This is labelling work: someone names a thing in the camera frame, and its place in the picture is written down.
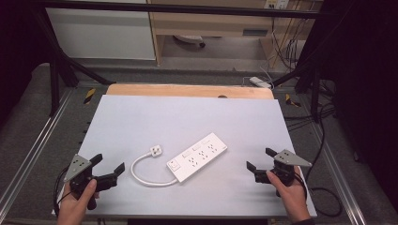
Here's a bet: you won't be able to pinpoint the person's left hand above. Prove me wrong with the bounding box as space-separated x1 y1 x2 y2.
57 179 100 225

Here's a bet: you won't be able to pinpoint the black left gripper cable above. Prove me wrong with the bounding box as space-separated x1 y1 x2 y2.
52 168 73 218

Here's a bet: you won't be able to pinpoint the black metal crossbar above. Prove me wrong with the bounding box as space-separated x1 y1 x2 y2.
40 0 325 20

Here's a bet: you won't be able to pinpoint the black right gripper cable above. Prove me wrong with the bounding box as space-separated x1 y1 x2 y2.
294 172 309 201

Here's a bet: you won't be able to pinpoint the wooden table board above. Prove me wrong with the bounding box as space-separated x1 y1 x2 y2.
106 82 275 100

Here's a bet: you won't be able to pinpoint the yellow black tape strip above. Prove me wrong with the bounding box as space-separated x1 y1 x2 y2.
284 93 302 108
83 87 97 105

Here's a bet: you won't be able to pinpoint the white wall outlet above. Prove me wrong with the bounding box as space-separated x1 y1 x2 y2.
264 0 290 10

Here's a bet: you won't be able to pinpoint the white chair base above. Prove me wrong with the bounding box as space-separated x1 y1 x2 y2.
173 34 207 49

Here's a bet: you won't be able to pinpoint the aluminium floor rail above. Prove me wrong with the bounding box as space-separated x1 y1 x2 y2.
0 88 78 217
308 123 369 225

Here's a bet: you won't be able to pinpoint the white floor power strip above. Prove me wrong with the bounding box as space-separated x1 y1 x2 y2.
249 76 272 90

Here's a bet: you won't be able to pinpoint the light wooden desk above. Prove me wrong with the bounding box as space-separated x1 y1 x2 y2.
146 0 325 68

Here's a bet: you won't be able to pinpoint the white plug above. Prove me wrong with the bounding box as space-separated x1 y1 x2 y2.
149 144 163 158

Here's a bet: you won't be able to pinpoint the black floor cable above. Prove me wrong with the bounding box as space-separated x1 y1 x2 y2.
283 102 344 218

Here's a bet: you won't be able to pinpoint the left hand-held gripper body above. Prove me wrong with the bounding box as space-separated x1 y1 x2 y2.
64 154 119 211

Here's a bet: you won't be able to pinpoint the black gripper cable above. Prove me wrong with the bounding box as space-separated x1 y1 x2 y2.
294 172 309 201
52 168 73 218

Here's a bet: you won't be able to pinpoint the black metal frame stand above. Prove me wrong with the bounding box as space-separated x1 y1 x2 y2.
271 6 325 124
31 3 117 117

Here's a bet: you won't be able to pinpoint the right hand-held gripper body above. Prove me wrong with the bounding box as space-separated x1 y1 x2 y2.
254 149 313 186

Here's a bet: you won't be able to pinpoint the black curtain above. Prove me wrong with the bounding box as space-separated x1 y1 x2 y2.
0 0 51 129
308 0 398 215

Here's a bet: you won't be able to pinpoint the person's right hand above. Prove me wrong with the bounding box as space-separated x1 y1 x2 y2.
266 167 312 223

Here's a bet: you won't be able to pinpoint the white cabinet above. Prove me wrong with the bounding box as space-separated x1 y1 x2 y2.
45 7 157 61

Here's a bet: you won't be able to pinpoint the hanging dark cables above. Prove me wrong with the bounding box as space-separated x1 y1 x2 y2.
270 17 306 71

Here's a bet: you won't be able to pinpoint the white power strip cord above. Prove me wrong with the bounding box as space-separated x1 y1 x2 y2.
130 151 179 188

